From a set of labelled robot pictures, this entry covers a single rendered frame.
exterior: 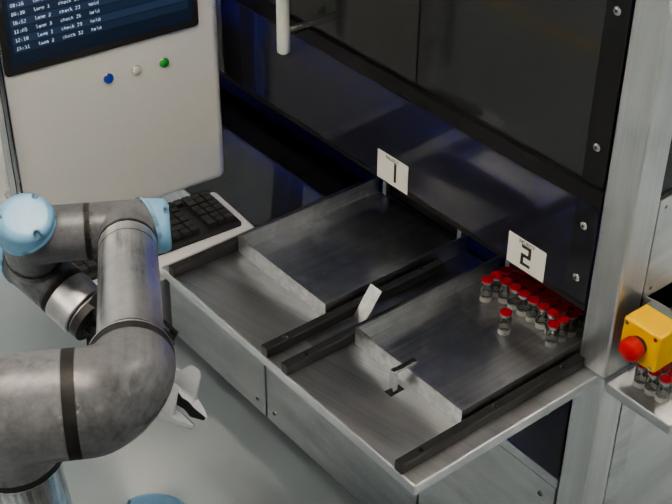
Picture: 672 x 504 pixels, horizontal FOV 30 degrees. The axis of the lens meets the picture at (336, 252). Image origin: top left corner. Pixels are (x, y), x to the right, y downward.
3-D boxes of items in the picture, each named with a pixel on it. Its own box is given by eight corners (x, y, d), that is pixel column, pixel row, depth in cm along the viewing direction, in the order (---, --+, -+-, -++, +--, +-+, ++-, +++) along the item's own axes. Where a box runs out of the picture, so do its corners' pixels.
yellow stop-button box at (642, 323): (647, 333, 202) (654, 298, 198) (682, 356, 198) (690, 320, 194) (615, 352, 198) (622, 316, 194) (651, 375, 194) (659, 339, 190)
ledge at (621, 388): (660, 357, 213) (662, 348, 212) (722, 397, 204) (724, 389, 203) (605, 391, 205) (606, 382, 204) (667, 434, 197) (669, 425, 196)
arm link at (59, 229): (80, 183, 160) (88, 224, 170) (-10, 190, 159) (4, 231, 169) (83, 238, 157) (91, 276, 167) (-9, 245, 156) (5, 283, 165)
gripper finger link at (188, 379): (218, 395, 163) (163, 353, 165) (200, 425, 166) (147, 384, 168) (230, 385, 166) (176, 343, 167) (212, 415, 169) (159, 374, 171)
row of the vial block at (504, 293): (494, 289, 224) (497, 268, 221) (569, 340, 213) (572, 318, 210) (486, 294, 223) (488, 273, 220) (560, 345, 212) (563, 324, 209)
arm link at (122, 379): (185, 376, 123) (165, 172, 166) (71, 388, 122) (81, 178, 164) (193, 471, 129) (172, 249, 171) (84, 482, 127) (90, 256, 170)
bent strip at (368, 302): (370, 309, 219) (371, 282, 216) (381, 318, 218) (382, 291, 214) (305, 340, 212) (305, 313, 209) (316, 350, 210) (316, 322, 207)
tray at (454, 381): (498, 270, 229) (499, 254, 227) (606, 341, 213) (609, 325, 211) (354, 343, 212) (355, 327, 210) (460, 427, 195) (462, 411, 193)
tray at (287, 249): (378, 190, 251) (378, 175, 249) (468, 250, 234) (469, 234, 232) (238, 251, 233) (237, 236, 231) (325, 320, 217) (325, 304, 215)
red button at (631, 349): (630, 346, 197) (633, 326, 195) (649, 359, 195) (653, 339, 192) (613, 356, 195) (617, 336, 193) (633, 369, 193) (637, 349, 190)
